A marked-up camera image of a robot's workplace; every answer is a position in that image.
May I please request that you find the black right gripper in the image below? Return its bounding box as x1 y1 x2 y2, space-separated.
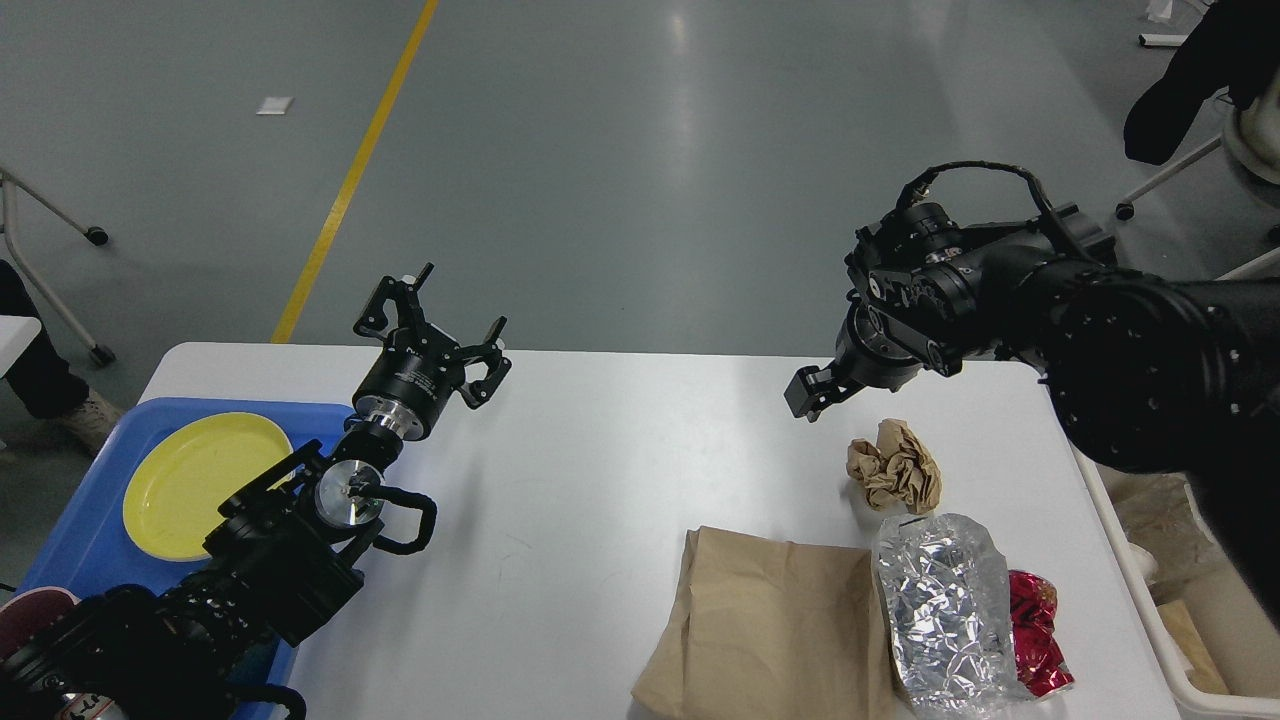
783 300 923 421

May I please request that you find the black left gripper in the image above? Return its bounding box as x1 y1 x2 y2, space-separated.
352 263 512 441

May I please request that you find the brown paper ball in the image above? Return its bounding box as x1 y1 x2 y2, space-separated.
846 418 943 515

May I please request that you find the silver foil bag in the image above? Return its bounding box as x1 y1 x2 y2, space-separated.
873 512 1030 719

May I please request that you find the yellow plate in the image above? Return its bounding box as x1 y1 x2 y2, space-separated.
122 413 292 562

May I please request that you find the red snack wrapper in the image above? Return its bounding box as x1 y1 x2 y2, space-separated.
1007 570 1074 700

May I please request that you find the dark teal mug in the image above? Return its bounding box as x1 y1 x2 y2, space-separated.
227 638 280 685

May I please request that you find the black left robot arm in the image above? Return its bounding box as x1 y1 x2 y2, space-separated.
3 264 512 719

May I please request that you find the brown paper bag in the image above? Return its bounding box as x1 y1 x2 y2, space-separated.
631 527 899 719

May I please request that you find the white rolling rack leg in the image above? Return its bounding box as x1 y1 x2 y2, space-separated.
1 167 118 368

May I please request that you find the clear plastic bag in bin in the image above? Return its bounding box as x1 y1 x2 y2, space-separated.
1100 466 1228 600

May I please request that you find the person's foot in shoe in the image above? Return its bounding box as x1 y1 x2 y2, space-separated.
0 263 122 456

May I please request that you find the brown cardboard piece in bin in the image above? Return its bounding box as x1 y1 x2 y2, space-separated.
1157 600 1230 694

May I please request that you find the white plastic bin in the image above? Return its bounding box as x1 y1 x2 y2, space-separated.
1071 447 1279 719

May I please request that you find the pink mug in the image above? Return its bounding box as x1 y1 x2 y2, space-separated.
1 585 81 661

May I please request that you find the white office chair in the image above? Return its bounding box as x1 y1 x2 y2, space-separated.
1114 78 1277 223

